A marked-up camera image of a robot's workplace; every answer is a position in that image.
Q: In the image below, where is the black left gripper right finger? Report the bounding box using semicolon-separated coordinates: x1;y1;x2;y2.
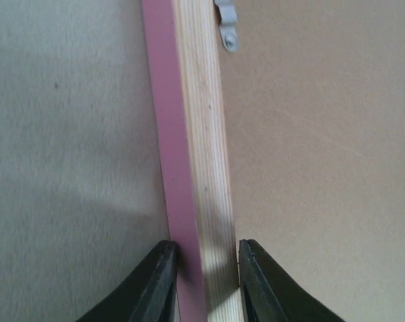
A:
239;239;342;322

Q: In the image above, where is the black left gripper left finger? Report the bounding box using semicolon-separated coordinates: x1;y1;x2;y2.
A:
78;240;178;322

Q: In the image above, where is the brown cardboard backing board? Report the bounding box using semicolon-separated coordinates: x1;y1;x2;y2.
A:
219;1;405;321

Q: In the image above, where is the silver frame turn clip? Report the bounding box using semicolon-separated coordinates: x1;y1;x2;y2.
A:
214;0;239;52

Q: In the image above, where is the pink wooden picture frame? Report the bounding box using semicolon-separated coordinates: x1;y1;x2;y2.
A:
141;1;243;321

